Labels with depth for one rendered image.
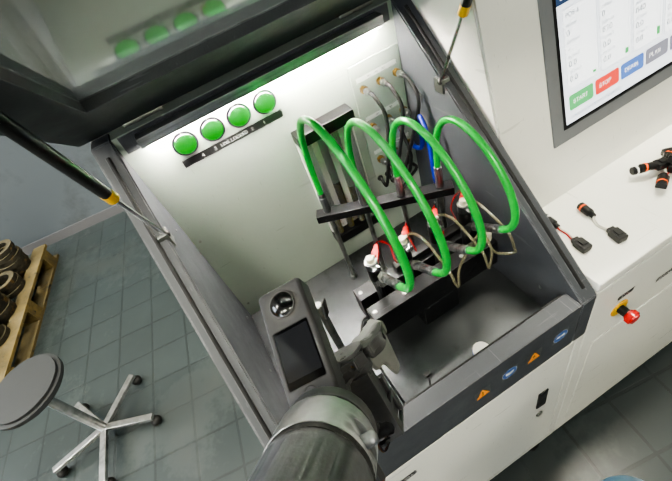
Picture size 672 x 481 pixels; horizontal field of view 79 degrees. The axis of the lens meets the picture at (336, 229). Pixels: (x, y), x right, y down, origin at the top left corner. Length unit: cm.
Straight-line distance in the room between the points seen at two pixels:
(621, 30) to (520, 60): 26
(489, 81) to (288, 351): 67
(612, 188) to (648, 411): 102
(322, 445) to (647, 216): 94
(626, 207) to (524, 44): 44
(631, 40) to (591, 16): 14
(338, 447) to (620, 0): 100
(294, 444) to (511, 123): 79
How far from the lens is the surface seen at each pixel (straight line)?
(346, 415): 30
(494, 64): 88
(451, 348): 103
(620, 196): 113
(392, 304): 92
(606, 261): 100
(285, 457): 25
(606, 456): 186
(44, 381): 205
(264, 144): 93
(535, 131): 99
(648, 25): 118
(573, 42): 101
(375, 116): 102
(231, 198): 96
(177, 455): 220
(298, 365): 36
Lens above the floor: 175
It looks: 44 degrees down
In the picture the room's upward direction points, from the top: 22 degrees counter-clockwise
